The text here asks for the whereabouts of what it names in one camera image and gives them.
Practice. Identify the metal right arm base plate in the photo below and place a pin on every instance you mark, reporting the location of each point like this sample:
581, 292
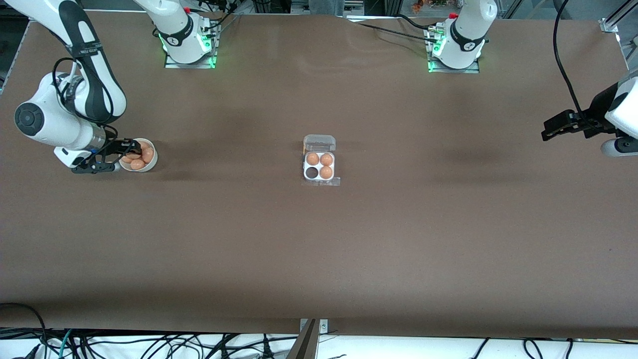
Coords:
189, 66

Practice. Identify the metal mounting bracket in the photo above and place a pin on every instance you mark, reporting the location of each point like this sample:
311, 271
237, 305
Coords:
324, 326

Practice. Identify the brown table cover sheet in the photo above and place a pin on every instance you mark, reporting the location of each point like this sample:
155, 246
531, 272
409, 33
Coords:
319, 249

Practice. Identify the person in grey trousers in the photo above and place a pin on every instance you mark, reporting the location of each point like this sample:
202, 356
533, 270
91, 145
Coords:
326, 7

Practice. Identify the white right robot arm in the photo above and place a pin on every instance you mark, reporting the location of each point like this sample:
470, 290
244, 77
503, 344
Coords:
47, 122

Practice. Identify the clear plastic egg carton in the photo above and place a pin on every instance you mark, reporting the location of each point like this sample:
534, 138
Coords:
319, 143

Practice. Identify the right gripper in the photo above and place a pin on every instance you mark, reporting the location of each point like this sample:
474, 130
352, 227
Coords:
116, 146

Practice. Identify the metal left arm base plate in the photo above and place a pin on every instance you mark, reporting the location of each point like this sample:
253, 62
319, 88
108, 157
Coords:
453, 71

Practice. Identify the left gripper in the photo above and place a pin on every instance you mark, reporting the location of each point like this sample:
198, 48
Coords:
596, 114

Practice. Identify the aluminium frame rail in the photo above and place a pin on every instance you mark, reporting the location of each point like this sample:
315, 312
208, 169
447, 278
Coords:
16, 52
615, 20

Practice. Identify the white round bowl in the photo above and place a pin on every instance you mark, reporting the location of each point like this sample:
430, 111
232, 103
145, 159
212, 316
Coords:
149, 168

